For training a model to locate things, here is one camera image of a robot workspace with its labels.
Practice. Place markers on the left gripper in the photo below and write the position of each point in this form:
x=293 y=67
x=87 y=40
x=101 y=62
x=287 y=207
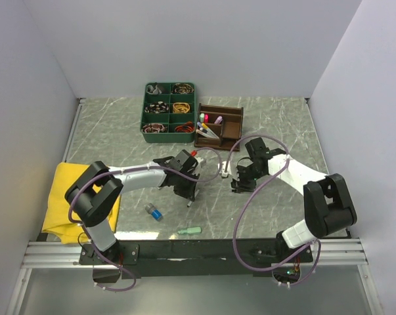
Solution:
x=188 y=193

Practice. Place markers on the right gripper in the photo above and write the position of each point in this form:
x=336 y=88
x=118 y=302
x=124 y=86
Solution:
x=240 y=184

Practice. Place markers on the orange capped white pen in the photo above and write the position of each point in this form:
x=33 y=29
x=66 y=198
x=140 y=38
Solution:
x=202 y=129

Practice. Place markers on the blue capped white pen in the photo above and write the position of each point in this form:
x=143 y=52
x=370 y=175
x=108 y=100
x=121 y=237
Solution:
x=209 y=131

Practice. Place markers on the brown wooden desk organizer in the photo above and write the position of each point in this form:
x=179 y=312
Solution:
x=229 y=131

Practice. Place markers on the yellow capped white pen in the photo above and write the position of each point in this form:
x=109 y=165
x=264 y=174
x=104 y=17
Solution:
x=199 y=132

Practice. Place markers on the short blue pen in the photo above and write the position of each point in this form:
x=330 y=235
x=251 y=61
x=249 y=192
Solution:
x=200 y=124

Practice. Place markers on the lilac pastel highlighter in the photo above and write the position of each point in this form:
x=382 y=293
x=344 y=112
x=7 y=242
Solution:
x=218 y=120

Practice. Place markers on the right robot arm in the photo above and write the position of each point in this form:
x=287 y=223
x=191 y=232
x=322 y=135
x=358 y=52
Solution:
x=328 y=207

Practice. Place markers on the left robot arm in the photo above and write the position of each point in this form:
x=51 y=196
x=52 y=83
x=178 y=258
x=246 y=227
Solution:
x=93 y=195

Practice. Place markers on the short mint green highlighter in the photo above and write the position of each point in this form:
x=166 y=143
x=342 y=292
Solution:
x=190 y=231

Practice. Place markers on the blue capped glue stick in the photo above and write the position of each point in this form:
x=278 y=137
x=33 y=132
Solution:
x=153 y=211

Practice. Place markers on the black base bar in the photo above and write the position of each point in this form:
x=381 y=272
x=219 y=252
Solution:
x=152 y=258

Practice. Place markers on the green compartment tray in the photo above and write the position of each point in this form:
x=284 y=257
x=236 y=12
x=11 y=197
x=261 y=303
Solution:
x=169 y=112

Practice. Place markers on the yellow cloth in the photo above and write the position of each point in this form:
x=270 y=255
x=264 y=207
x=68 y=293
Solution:
x=56 y=219

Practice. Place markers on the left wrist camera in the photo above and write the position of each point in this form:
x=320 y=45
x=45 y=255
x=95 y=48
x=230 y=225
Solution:
x=200 y=162

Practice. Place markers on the aluminium rail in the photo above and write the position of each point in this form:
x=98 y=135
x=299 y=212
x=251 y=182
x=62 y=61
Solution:
x=54 y=255

